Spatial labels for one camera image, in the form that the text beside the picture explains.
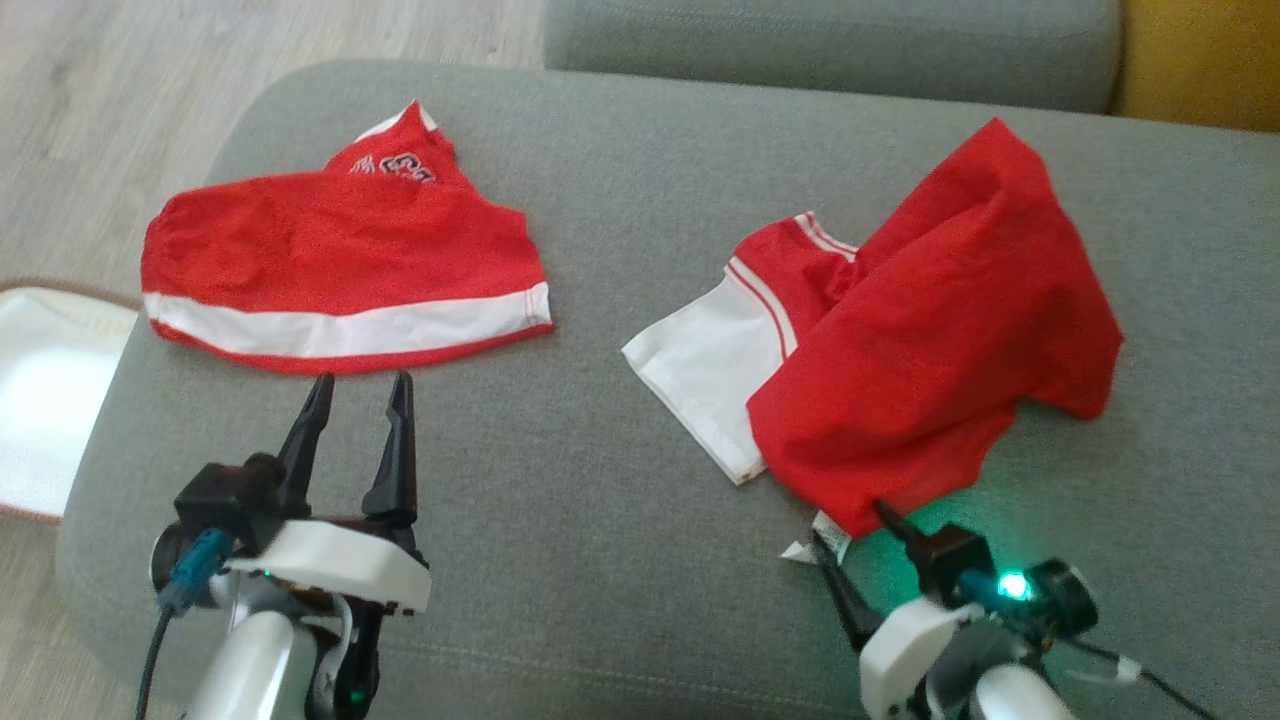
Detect large grey sofa seat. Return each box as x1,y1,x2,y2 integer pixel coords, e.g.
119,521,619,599
55,58,1280,720

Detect white laundry basket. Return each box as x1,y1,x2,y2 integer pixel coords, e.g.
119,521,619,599
0,278,141,526

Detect red and white jersey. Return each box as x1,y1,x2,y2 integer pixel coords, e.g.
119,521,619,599
622,118,1124,563

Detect grey sofa seat cushion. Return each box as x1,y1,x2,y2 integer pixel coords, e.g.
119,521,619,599
543,0,1123,113

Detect red shorts with number print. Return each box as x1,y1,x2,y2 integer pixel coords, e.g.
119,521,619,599
140,100,556,377

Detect right arm cable, blue plug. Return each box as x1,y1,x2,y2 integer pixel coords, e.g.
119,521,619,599
960,558,1223,720

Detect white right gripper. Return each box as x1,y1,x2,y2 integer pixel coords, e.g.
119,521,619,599
810,500,986,720

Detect yellow sofa backrest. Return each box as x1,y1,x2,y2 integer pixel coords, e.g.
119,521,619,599
1112,0,1280,133

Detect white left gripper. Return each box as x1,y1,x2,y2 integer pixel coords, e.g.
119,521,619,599
225,371,433,719

